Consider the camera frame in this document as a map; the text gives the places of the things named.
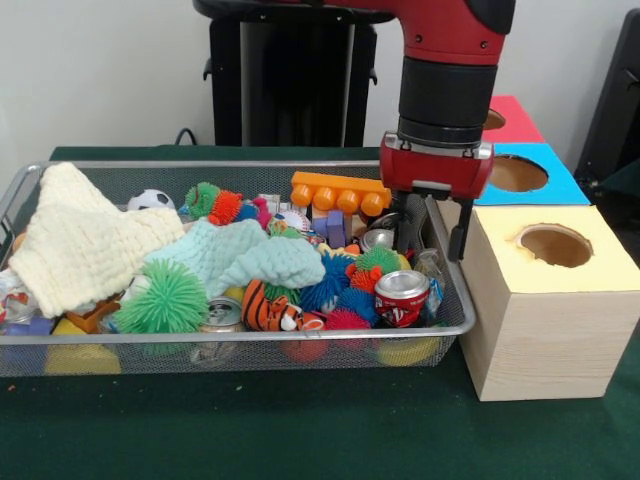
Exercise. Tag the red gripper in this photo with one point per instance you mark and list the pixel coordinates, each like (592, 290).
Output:
(435, 170)

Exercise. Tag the red soda can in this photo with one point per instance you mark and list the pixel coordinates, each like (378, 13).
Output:
(400, 300)

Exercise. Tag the purple toy block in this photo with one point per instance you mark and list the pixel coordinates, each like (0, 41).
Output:
(337, 227)

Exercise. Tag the orange building block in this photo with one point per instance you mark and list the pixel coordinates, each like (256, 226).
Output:
(340, 185)

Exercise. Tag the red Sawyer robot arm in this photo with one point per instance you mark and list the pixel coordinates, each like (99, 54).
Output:
(450, 95)

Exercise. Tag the wooden box with three holes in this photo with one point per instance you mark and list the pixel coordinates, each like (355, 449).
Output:
(545, 340)

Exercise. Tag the clear mesh bin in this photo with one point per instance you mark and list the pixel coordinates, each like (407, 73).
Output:
(250, 355)

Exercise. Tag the large multicolour spiky caterpillar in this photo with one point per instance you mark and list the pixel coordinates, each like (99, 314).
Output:
(325, 285)

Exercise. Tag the small baseball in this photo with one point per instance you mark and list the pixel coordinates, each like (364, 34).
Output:
(295, 221)

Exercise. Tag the tiger plush toy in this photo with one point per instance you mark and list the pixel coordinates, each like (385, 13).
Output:
(260, 305)

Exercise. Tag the mint knitted cloth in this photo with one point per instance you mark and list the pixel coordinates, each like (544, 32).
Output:
(235, 255)

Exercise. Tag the dark green side tablecloth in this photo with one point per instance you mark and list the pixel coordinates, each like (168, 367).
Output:
(625, 177)

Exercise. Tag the small multicolour spiky caterpillar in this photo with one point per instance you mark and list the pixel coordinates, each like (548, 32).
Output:
(225, 207)

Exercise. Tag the black stand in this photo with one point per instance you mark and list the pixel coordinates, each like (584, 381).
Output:
(617, 125)

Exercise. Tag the green spiky ball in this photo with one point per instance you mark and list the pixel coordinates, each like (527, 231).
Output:
(162, 300)

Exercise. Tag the small soccer ball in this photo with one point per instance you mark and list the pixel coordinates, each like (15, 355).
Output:
(150, 200)

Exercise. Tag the cream knitted cloth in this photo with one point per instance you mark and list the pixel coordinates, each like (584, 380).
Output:
(80, 240)

